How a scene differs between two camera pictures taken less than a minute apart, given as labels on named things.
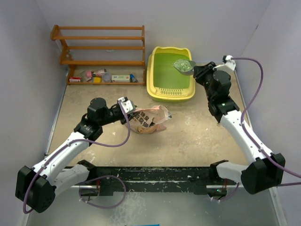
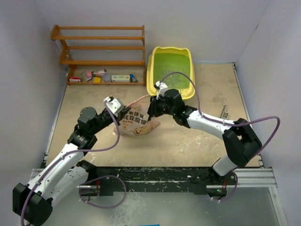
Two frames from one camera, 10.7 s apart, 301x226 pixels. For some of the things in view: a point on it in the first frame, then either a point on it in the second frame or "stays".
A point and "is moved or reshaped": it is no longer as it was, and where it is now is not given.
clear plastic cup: (106, 77) stays
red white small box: (73, 79) stays
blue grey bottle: (132, 78) stays
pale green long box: (121, 78) stays
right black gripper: (200, 71) to (152, 111)
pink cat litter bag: (150, 120) is moved or reshaped
